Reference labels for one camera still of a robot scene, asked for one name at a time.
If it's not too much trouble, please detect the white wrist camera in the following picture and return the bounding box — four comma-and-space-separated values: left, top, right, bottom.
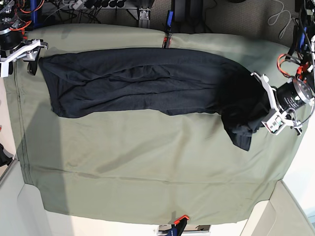
0, 59, 9, 78
261, 109, 286, 135

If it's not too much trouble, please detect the white power strip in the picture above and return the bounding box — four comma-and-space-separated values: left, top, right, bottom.
62, 0, 85, 10

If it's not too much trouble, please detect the black power adapter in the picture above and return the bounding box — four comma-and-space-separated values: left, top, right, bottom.
171, 0, 203, 23

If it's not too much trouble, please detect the aluminium frame bracket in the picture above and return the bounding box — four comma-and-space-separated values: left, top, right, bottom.
138, 8, 151, 29

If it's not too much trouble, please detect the dark navy long-sleeve shirt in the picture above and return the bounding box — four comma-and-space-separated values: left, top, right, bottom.
38, 48, 270, 150

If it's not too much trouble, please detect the blue clamp top right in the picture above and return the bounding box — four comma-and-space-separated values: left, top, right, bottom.
297, 24, 311, 53

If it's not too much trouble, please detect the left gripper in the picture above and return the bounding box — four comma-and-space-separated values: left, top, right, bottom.
251, 72, 315, 135

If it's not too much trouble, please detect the blue clamp top left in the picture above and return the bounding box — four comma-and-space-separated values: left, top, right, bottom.
30, 0, 43, 29

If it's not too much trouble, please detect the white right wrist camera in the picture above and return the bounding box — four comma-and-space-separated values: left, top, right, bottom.
0, 59, 9, 78

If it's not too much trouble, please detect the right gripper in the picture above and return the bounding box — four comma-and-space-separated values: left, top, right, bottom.
0, 29, 48, 76

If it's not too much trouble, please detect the orange black clamp bottom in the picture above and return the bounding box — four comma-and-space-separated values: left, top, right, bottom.
167, 215, 189, 236

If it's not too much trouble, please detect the black object left edge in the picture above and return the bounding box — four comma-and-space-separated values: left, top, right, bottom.
0, 144, 13, 167

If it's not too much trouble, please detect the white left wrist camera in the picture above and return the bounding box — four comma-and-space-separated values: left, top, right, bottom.
261, 109, 286, 135

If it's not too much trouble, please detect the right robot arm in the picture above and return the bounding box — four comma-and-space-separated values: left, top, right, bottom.
0, 0, 48, 78

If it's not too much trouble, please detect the blue clamp top centre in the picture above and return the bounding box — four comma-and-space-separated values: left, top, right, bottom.
162, 10, 173, 49

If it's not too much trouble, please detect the green table cloth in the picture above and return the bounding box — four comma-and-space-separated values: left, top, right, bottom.
3, 23, 314, 225

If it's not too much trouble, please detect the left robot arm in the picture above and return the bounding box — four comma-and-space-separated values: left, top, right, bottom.
251, 0, 315, 135

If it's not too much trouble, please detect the blue clamp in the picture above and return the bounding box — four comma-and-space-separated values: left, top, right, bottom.
297, 24, 311, 53
162, 10, 173, 49
30, 0, 43, 29

